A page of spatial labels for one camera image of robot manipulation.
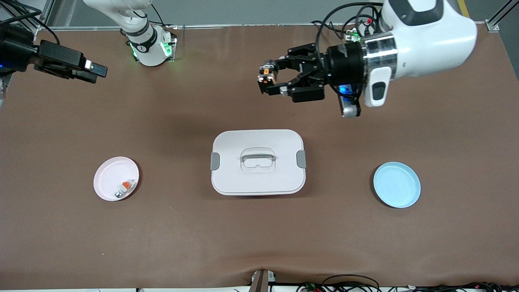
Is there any light blue plastic plate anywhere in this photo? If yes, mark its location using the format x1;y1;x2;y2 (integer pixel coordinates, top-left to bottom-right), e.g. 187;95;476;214
373;161;421;209

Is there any grey camera stand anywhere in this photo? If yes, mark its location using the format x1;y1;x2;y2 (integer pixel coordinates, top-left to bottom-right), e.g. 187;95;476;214
251;269;277;292

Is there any black cable bundle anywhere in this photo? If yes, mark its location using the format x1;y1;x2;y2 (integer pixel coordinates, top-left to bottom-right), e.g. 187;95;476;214
381;281;519;292

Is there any pale pink plastic plate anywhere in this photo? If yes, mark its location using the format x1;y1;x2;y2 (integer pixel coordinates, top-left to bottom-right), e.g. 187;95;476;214
93;157;140;202

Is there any black base cable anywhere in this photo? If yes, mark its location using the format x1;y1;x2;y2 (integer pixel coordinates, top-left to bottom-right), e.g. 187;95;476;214
150;3;179;30
311;19;349;43

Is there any grey box lid handle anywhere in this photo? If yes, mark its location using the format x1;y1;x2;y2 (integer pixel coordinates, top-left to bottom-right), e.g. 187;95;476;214
241;148;276;163

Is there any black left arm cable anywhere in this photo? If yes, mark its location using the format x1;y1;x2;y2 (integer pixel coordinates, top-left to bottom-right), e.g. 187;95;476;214
314;2;384;55

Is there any black right base cable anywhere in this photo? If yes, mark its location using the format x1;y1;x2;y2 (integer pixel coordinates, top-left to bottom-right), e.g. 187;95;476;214
150;3;179;30

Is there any black looped cable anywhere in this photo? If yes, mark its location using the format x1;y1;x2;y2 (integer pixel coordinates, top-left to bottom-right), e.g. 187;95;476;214
296;274;382;292

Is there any brown table mat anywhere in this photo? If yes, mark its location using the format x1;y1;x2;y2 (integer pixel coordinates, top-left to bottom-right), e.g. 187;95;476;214
0;22;519;290

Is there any white orange push-button switch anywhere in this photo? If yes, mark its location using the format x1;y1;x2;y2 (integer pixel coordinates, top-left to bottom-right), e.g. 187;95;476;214
114;178;136;199

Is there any black orange push-button switch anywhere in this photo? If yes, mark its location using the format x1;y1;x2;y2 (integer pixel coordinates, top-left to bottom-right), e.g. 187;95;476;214
258;60;279;86

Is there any black left base cable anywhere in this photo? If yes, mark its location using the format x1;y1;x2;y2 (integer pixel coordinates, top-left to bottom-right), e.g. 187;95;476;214
311;19;349;43

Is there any white lidded storage box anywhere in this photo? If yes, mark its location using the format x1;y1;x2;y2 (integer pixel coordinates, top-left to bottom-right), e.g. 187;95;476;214
210;129;307;196

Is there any aluminium frame post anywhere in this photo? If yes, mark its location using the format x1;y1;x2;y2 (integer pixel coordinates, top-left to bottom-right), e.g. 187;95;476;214
0;0;56;42
486;0;519;32

